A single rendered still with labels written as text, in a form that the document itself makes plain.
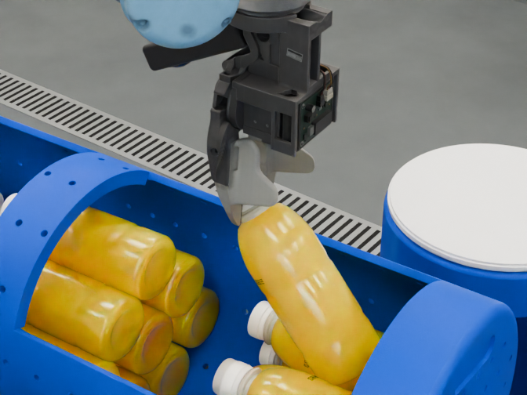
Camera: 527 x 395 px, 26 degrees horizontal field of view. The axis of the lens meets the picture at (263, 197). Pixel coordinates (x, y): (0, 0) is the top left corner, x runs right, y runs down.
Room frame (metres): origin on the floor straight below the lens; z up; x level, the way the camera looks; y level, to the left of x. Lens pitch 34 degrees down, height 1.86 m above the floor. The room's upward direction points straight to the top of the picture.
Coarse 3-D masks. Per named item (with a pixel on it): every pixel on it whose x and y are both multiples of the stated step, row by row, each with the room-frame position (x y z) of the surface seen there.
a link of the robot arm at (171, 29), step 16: (128, 0) 0.64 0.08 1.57; (144, 0) 0.64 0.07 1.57; (160, 0) 0.64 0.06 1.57; (176, 0) 0.64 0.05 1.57; (192, 0) 0.64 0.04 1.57; (208, 0) 0.65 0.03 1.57; (224, 0) 0.65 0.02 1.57; (128, 16) 0.65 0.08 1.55; (144, 16) 0.64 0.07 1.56; (160, 16) 0.64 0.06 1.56; (176, 16) 0.64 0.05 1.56; (192, 16) 0.64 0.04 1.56; (208, 16) 0.65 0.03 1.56; (224, 16) 0.65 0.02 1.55; (144, 32) 0.64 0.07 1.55; (160, 32) 0.64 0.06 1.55; (176, 32) 0.64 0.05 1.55; (192, 32) 0.64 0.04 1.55; (208, 32) 0.65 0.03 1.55; (176, 48) 0.65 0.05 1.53
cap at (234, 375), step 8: (232, 368) 0.78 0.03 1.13; (240, 368) 0.78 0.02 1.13; (248, 368) 0.78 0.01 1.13; (224, 376) 0.78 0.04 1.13; (232, 376) 0.78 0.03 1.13; (240, 376) 0.77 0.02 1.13; (224, 384) 0.77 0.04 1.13; (232, 384) 0.77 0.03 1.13; (224, 392) 0.77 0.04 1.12; (232, 392) 0.77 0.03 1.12
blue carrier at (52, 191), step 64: (0, 128) 1.17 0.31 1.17; (0, 192) 1.20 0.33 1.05; (64, 192) 0.93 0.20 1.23; (128, 192) 1.08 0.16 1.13; (192, 192) 0.97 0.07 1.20; (0, 256) 0.88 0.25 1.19; (0, 320) 0.84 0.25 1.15; (384, 320) 0.91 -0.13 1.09; (448, 320) 0.74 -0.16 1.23; (512, 320) 0.80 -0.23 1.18; (0, 384) 0.83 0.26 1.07; (64, 384) 0.78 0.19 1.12; (128, 384) 0.75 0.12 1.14; (192, 384) 0.94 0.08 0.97; (384, 384) 0.68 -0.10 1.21; (448, 384) 0.68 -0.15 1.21
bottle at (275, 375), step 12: (252, 372) 0.78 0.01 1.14; (264, 372) 0.77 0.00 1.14; (276, 372) 0.77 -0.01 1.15; (288, 372) 0.76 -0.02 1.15; (300, 372) 0.77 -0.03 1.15; (240, 384) 0.77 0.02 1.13; (252, 384) 0.76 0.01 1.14; (264, 384) 0.75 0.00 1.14; (276, 384) 0.75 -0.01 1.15; (288, 384) 0.75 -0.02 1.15; (300, 384) 0.75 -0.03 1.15; (312, 384) 0.75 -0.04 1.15; (324, 384) 0.75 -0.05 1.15
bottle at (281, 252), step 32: (256, 224) 0.82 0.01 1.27; (288, 224) 0.82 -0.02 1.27; (256, 256) 0.81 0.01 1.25; (288, 256) 0.80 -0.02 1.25; (320, 256) 0.82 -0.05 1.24; (288, 288) 0.79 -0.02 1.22; (320, 288) 0.79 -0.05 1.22; (288, 320) 0.79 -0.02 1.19; (320, 320) 0.78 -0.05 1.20; (352, 320) 0.79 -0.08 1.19; (320, 352) 0.77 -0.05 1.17; (352, 352) 0.77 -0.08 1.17
